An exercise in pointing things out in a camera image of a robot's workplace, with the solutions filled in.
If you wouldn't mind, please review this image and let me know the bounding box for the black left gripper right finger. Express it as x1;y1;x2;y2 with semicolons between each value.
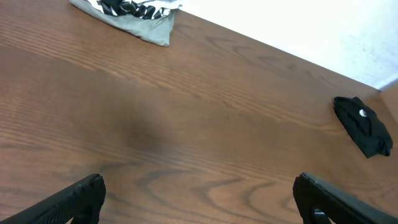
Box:
293;172;397;224

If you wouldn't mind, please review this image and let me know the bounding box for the white black-print garment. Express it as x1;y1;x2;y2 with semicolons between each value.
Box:
87;0;183;20

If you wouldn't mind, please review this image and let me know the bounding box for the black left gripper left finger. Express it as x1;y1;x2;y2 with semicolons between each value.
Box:
1;174;106;224

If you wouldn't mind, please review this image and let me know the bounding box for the black garment right side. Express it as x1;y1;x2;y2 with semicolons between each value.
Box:
333;96;393;159

